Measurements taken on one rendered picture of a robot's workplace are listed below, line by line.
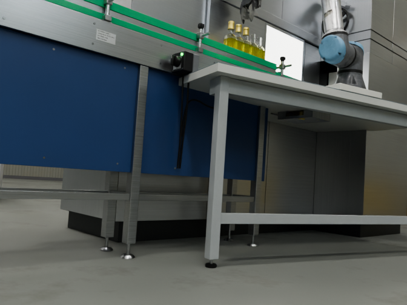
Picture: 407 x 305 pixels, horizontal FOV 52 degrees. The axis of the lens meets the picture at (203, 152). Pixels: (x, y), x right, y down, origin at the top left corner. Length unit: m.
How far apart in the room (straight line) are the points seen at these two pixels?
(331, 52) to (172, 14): 0.82
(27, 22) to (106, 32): 0.28
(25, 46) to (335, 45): 1.26
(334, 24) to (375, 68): 1.12
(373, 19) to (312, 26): 0.41
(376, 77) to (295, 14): 0.70
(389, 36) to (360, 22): 0.30
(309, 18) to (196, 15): 1.10
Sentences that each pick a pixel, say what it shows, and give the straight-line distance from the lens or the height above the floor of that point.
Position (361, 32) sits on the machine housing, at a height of 1.39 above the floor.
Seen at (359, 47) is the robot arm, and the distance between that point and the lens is 2.12.
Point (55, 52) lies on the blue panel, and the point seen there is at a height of 0.72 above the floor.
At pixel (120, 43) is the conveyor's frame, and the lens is 1.64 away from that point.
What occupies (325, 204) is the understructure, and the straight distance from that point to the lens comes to 3.05.
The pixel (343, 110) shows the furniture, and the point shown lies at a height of 0.67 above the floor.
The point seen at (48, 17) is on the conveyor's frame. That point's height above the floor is 0.82.
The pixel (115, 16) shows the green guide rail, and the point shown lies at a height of 0.92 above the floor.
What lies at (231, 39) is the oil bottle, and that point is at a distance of 2.23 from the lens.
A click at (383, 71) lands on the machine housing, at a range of 3.21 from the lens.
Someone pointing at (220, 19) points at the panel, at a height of 1.22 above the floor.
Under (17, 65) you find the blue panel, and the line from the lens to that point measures 1.48.
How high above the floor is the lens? 0.33
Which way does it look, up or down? 4 degrees up
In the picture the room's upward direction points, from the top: 4 degrees clockwise
